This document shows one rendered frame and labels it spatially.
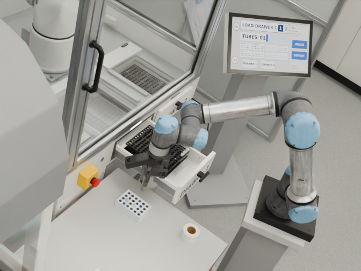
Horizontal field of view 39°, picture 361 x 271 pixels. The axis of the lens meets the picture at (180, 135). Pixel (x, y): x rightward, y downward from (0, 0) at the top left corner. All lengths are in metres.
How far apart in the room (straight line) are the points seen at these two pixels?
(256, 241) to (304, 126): 0.78
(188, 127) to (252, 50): 1.02
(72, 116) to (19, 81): 0.61
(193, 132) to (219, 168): 1.60
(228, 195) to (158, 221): 1.30
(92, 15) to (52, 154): 0.48
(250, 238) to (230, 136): 0.98
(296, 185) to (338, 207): 1.76
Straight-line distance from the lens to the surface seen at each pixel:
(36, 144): 1.16
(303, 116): 1.82
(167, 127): 1.79
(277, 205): 2.29
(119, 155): 2.19
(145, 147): 2.20
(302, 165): 1.95
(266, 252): 2.45
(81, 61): 1.58
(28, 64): 1.16
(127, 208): 2.09
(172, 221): 2.15
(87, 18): 1.50
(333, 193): 3.86
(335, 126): 4.48
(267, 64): 2.81
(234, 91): 2.99
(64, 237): 2.01
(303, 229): 2.32
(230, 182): 3.46
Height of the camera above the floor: 2.40
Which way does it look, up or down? 40 degrees down
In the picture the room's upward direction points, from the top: 20 degrees clockwise
